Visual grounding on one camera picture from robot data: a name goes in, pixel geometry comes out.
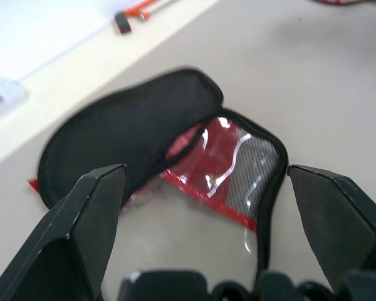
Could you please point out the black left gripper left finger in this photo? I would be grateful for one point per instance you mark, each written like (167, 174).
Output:
(65, 225)

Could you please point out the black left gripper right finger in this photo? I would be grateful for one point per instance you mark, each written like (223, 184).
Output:
(338, 219)

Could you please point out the black zip pouch, clear window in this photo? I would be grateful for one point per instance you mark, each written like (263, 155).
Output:
(122, 125)

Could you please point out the white power strip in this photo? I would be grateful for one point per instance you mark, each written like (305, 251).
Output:
(1, 94)

